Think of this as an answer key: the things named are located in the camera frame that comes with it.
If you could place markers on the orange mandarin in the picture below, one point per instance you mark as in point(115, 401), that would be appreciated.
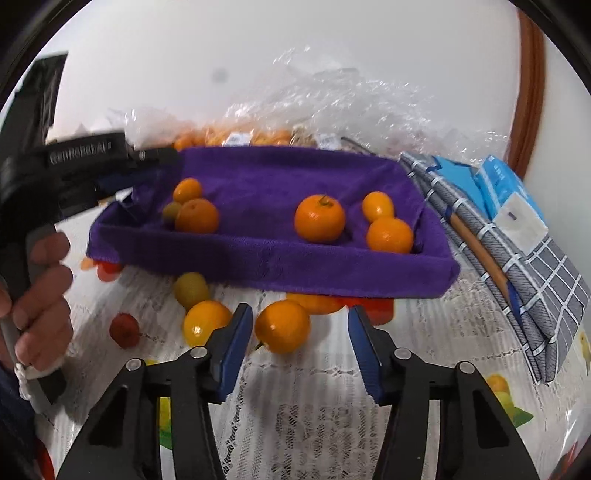
point(197, 215)
point(187, 190)
point(282, 326)
point(377, 206)
point(320, 218)
point(389, 235)

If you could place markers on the yellow-green plum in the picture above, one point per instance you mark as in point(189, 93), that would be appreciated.
point(190, 289)

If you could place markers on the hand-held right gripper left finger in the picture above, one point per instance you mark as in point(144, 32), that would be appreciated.
point(228, 355)

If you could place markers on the person's left hand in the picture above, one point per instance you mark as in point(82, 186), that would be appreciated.
point(46, 295)

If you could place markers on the blue tissue pack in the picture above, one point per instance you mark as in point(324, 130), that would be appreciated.
point(508, 198)

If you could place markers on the yellow mandarin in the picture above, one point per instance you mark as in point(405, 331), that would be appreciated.
point(203, 321)

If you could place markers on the clear bag of oranges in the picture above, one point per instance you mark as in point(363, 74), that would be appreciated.
point(258, 136)

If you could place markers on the light blue paper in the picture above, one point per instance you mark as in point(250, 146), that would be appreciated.
point(457, 177)

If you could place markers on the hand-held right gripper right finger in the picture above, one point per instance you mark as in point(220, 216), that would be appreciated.
point(369, 360)

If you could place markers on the brown wooden door frame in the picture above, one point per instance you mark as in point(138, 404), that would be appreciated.
point(528, 92)

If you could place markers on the crumpled clear plastic wrap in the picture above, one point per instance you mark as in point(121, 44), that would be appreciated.
point(360, 101)

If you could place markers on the small green plum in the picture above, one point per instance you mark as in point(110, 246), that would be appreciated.
point(170, 211)

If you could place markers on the fruit print lace tablecloth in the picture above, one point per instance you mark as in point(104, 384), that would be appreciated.
point(300, 415)

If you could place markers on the purple towel lined tray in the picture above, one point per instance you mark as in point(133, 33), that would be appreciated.
point(258, 258)

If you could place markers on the small clear plastic bag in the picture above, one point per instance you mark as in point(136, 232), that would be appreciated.
point(147, 124)

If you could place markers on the small red fruit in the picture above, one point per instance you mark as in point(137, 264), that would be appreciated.
point(124, 330)

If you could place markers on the grey checked cloth bag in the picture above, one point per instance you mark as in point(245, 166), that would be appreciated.
point(540, 295)

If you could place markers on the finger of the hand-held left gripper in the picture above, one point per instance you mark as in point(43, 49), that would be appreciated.
point(157, 154)
point(117, 188)

